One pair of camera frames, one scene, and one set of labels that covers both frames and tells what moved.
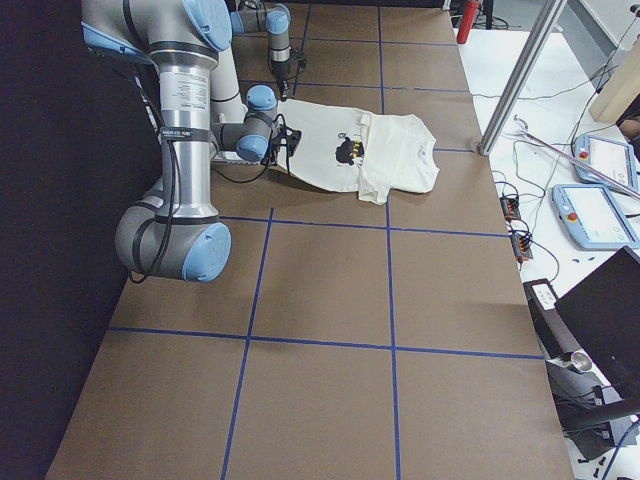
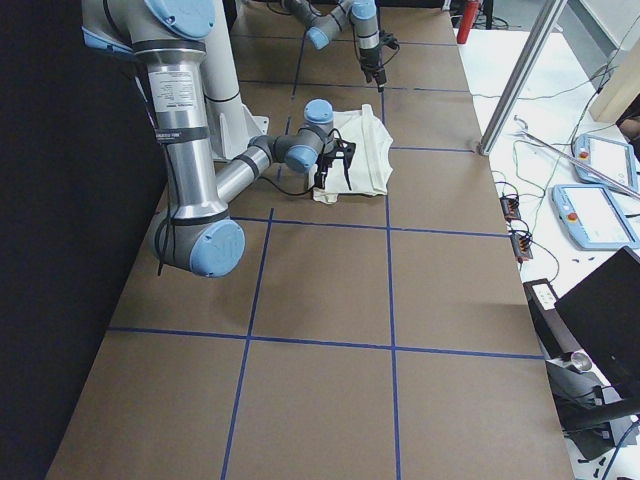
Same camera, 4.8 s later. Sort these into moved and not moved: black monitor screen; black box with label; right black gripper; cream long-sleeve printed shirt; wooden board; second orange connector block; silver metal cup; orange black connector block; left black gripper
Moved: right black gripper; cream long-sleeve printed shirt; left black gripper
Not moved: wooden board; orange black connector block; second orange connector block; silver metal cup; black box with label; black monitor screen
